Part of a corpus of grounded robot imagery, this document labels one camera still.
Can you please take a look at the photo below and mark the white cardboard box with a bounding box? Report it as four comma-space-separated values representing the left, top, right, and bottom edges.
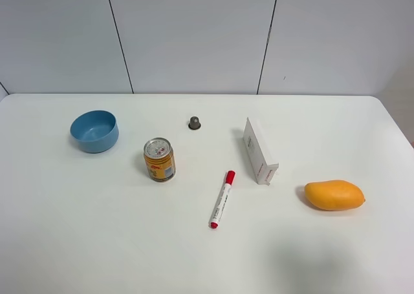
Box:
243, 118, 279, 185

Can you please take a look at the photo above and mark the small grey capsule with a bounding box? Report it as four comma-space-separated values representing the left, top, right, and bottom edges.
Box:
188, 116, 201, 130

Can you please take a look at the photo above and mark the red white marker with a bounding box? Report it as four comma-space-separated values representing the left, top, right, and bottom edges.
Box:
209, 171, 235, 229

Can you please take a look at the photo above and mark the yellow drink can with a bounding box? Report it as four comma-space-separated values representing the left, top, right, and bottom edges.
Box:
144, 138, 176, 182

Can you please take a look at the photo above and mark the blue bowl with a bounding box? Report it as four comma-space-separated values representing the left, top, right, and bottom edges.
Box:
70, 110, 119, 154

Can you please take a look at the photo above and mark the yellow mango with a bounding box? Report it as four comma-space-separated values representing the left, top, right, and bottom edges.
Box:
304, 180, 365, 211

